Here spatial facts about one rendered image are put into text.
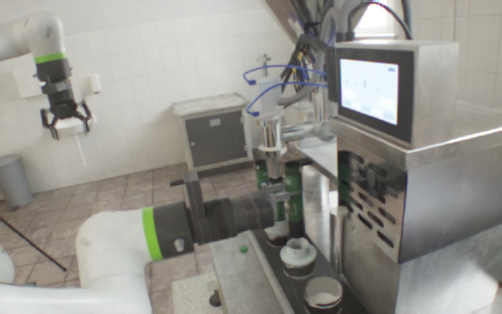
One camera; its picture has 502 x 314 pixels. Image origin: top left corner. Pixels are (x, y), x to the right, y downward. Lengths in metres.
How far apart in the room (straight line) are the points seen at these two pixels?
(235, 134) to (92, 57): 1.92
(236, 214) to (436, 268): 0.31
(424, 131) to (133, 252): 0.44
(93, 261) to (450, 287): 0.54
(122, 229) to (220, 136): 3.10
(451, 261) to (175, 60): 3.84
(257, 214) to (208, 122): 3.02
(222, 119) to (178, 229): 3.06
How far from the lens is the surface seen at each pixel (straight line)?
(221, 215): 0.54
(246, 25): 4.24
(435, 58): 0.37
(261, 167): 0.78
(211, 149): 3.62
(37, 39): 1.02
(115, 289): 0.51
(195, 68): 4.12
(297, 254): 0.64
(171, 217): 0.53
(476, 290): 0.64
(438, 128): 0.39
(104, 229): 0.54
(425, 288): 0.53
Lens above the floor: 1.49
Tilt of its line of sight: 21 degrees down
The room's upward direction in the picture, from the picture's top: 7 degrees counter-clockwise
